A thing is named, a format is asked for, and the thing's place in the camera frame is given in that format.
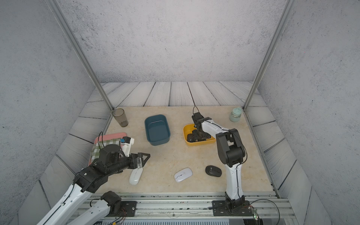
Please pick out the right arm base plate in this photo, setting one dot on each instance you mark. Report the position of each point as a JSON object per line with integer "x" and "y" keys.
{"x": 222, "y": 208}

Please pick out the white mouse with grey line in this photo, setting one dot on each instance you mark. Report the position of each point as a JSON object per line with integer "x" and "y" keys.
{"x": 183, "y": 174}

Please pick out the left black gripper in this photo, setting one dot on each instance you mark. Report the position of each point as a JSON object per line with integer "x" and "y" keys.
{"x": 140, "y": 163}

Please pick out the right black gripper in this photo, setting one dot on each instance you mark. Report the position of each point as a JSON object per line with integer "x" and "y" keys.
{"x": 199, "y": 137}

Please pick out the pink tray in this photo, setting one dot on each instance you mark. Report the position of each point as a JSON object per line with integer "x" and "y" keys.
{"x": 111, "y": 136}

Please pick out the left aluminium corner post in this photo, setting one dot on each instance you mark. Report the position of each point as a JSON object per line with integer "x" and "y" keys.
{"x": 60, "y": 18}

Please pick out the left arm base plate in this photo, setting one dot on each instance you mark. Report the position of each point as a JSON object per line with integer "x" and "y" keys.
{"x": 116, "y": 209}

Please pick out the pale green glass jar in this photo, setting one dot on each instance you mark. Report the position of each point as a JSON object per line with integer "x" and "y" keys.
{"x": 235, "y": 114}

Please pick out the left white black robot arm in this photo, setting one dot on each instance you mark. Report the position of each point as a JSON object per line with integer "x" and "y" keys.
{"x": 84, "y": 185}

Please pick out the aluminium rail frame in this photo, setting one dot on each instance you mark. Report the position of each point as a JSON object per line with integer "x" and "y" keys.
{"x": 268, "y": 209}

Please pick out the dark teal storage box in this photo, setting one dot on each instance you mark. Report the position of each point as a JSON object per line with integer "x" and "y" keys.
{"x": 157, "y": 130}

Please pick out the right aluminium corner post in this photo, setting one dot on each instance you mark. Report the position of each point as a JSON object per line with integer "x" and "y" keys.
{"x": 270, "y": 51}

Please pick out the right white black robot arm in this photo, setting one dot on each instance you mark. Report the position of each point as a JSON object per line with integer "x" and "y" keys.
{"x": 231, "y": 153}

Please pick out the yellow storage box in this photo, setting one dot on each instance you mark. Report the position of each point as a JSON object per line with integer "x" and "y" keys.
{"x": 187, "y": 130}

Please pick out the aluminium corner post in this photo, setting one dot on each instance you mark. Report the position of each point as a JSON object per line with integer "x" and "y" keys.
{"x": 60, "y": 18}
{"x": 270, "y": 51}

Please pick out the black mouse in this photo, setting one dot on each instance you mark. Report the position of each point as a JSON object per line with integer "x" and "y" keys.
{"x": 213, "y": 171}
{"x": 190, "y": 138}
{"x": 203, "y": 136}

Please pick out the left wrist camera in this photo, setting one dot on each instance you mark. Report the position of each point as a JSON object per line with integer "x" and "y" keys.
{"x": 125, "y": 144}

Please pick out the brown translucent cup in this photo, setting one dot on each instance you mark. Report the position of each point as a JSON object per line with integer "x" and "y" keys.
{"x": 120, "y": 116}

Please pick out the long white mouse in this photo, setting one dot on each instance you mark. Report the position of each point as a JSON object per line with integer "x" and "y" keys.
{"x": 135, "y": 176}

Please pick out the green checkered cloth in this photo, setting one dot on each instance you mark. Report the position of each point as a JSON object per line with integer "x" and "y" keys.
{"x": 96, "y": 147}

